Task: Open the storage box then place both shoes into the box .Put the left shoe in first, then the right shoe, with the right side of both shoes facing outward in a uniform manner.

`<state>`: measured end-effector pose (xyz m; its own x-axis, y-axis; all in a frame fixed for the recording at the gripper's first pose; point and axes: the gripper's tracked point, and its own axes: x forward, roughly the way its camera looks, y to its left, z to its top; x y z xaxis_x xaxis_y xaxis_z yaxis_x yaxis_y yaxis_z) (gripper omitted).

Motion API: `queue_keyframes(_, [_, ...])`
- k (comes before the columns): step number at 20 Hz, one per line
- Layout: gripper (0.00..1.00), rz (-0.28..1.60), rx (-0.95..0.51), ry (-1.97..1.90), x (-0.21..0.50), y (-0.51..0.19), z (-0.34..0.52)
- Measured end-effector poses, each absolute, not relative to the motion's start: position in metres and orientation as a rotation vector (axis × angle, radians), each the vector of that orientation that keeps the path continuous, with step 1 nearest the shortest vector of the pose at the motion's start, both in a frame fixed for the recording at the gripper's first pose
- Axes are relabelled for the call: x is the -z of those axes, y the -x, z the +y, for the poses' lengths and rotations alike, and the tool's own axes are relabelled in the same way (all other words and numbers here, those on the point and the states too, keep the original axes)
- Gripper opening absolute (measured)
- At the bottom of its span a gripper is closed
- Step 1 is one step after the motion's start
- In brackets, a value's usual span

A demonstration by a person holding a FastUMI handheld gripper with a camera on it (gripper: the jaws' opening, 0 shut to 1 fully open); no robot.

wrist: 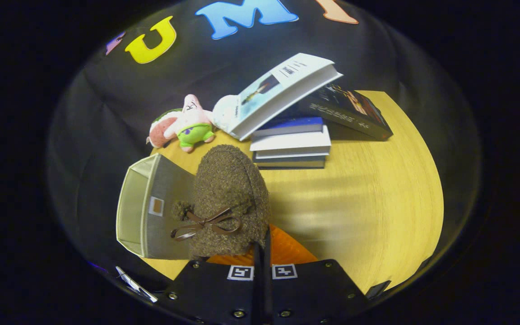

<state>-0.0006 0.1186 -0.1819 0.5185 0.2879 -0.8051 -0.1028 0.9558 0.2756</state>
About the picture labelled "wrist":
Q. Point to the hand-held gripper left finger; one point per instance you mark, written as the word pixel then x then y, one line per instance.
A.
pixel 210 293

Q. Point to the white flat device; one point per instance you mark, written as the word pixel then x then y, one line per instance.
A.
pixel 136 284

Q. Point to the dark grey book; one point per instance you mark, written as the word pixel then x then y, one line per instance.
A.
pixel 287 161

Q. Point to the black cover book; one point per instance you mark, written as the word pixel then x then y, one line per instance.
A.
pixel 355 113

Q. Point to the grey fabric storage box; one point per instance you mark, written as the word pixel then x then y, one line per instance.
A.
pixel 169 225

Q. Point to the white and blue plush toy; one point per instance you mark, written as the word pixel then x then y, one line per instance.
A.
pixel 224 113

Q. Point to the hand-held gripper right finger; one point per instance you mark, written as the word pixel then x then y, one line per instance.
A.
pixel 314 293

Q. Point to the pink starfish plush toy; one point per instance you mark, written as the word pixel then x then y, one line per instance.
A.
pixel 192 119

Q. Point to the blue cover book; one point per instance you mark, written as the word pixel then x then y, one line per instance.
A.
pixel 291 124

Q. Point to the watermelon slice plush toy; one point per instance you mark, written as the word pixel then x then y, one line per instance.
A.
pixel 158 131

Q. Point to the white cover book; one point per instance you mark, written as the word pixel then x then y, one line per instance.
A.
pixel 287 85

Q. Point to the brown fuzzy shoe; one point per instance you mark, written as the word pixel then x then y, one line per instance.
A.
pixel 228 180

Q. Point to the black backdrop cloth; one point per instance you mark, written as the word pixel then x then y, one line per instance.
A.
pixel 106 99

